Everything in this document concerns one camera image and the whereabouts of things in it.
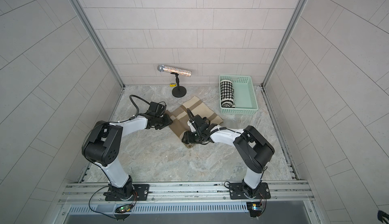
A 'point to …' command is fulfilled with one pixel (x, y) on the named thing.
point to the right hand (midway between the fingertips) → (185, 141)
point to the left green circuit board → (123, 209)
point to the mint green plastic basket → (244, 95)
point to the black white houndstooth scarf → (227, 94)
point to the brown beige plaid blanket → (180, 117)
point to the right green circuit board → (255, 209)
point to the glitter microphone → (181, 72)
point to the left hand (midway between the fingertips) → (173, 120)
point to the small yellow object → (172, 85)
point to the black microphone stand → (178, 91)
